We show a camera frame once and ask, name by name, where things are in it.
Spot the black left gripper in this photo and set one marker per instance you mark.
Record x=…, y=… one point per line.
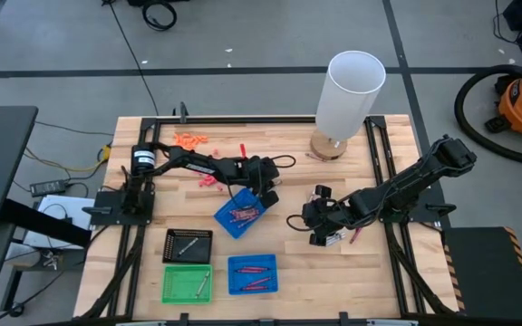
x=258, y=172

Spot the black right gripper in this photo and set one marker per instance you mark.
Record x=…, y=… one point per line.
x=326, y=217

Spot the grey crayon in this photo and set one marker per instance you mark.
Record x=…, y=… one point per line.
x=187, y=247
x=339, y=242
x=202, y=284
x=335, y=237

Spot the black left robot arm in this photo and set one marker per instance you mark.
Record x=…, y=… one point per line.
x=188, y=163

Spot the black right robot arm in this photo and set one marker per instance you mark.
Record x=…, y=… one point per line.
x=406, y=185

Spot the blue slotted plastic basket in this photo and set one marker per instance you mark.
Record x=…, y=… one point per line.
x=243, y=199
x=252, y=260

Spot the short red stick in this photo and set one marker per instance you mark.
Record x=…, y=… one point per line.
x=243, y=150

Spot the black slotted plastic basket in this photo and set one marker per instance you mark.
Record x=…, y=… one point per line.
x=175, y=240

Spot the silver aluminium extrusion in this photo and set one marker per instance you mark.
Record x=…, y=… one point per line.
x=392, y=323
x=141, y=323

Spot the green slotted plastic basket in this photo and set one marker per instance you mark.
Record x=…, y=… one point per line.
x=179, y=285

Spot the white shade wooden table lamp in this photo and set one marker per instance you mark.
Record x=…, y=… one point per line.
x=349, y=95

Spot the black mat yellow striped edge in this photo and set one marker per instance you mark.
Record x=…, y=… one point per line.
x=483, y=271

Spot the white flat box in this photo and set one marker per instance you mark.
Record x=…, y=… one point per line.
x=57, y=213

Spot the black power adapter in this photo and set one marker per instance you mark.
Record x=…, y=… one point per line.
x=48, y=188

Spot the bunch of keys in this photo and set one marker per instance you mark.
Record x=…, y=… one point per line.
x=50, y=261

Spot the black desk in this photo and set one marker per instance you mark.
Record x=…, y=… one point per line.
x=2, y=158

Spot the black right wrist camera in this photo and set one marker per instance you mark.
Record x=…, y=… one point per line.
x=322, y=192

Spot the black aluminium table frame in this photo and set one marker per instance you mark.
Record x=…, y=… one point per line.
x=243, y=120

